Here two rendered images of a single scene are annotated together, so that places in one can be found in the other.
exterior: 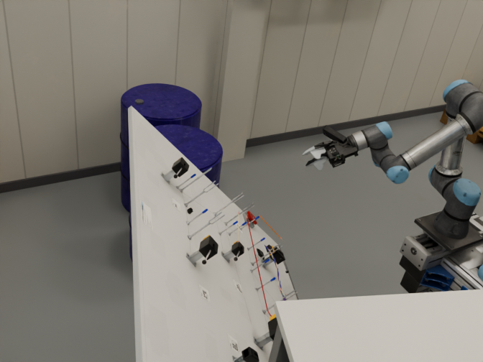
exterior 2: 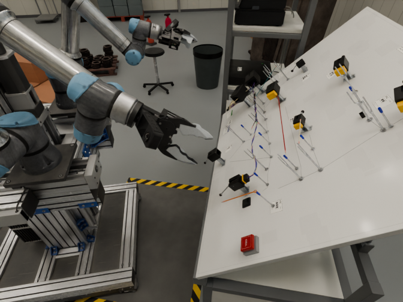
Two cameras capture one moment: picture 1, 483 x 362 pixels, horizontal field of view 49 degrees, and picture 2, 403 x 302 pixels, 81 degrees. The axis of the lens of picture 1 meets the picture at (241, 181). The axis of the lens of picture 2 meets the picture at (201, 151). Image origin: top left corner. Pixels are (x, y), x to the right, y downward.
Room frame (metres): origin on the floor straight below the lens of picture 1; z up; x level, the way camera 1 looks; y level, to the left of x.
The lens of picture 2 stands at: (2.29, -0.05, 1.86)
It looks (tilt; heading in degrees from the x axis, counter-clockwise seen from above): 42 degrees down; 205
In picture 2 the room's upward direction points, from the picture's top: straight up
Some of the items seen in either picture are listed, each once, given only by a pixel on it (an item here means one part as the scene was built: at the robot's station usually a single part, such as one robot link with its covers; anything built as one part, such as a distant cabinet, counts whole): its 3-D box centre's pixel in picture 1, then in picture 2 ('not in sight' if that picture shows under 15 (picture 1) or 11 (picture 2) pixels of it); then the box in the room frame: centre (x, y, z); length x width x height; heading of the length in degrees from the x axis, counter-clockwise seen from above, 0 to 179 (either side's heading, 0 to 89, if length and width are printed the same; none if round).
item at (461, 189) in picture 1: (462, 197); (21, 131); (1.93, -0.96, 1.33); 0.13 x 0.12 x 0.14; 18
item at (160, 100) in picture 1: (166, 175); not in sight; (3.02, 0.52, 0.44); 1.17 x 0.72 x 0.88; 34
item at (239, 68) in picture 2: not in sight; (249, 72); (0.53, -0.46, 1.09); 0.35 x 0.33 x 0.07; 16
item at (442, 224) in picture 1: (453, 219); (37, 153); (1.93, -0.96, 1.21); 0.15 x 0.15 x 0.10
